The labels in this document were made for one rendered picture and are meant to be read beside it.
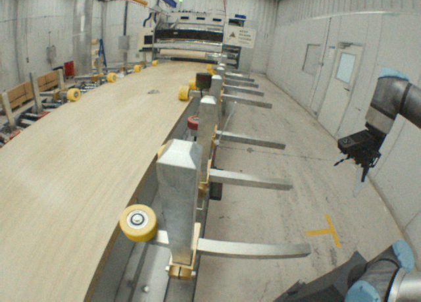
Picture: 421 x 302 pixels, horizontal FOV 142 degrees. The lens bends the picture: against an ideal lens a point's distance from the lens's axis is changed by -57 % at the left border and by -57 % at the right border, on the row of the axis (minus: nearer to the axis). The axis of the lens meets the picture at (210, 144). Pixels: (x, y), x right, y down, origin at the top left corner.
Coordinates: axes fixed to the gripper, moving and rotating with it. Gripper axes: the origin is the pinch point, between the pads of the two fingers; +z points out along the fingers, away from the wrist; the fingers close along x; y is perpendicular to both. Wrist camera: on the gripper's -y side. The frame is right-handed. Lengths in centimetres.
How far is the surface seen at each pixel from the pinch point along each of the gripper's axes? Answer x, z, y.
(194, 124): 31, 4, -50
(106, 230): -20, 4, -62
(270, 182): 7.0, 8.9, -21.8
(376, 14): 221, -185, 224
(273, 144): 31.6, 8.6, -14.2
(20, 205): -25, 4, -91
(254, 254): -17.7, 8.7, -30.2
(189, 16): 291, -82, -107
